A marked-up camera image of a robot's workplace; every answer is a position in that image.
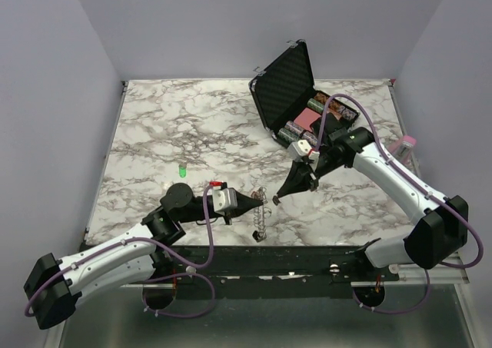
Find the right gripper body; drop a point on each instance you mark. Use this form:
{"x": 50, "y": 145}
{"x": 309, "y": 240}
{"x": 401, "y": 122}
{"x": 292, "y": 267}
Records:
{"x": 327, "y": 163}

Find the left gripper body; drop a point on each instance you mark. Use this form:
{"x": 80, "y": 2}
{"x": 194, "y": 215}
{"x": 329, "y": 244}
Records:
{"x": 227, "y": 217}

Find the green key tag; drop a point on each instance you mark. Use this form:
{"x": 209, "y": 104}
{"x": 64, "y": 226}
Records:
{"x": 182, "y": 171}

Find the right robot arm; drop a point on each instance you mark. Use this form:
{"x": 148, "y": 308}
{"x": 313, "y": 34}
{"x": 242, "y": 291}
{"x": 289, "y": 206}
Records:
{"x": 438, "y": 220}

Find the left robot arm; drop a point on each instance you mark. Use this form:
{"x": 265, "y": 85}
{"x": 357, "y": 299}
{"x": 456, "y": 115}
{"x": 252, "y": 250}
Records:
{"x": 55, "y": 286}

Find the pink card deck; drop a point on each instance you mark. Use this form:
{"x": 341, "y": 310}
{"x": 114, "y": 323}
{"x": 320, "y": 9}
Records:
{"x": 306, "y": 118}

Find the pink holder block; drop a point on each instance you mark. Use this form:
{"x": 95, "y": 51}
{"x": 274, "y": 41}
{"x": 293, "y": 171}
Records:
{"x": 402, "y": 150}

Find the black poker chip case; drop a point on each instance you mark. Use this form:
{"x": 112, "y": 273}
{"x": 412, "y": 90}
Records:
{"x": 282, "y": 91}

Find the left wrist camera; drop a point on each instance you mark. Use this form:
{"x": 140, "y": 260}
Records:
{"x": 223, "y": 200}

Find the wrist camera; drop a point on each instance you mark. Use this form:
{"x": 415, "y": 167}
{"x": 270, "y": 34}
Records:
{"x": 223, "y": 200}
{"x": 302, "y": 151}

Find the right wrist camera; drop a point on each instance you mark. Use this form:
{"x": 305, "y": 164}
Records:
{"x": 302, "y": 151}

